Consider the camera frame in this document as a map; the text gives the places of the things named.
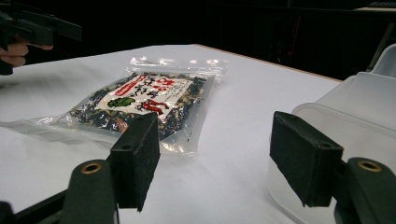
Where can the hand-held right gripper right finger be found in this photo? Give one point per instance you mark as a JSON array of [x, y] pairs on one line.
[[311, 161]]

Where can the white chair back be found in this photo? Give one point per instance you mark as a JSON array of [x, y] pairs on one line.
[[386, 62]]

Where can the clear packet of dried seaweed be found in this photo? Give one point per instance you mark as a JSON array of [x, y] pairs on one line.
[[140, 102]]

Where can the translucent plastic container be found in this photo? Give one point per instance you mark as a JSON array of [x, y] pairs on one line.
[[358, 124]]

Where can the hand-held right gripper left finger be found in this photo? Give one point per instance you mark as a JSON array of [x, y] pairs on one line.
[[134, 155]]

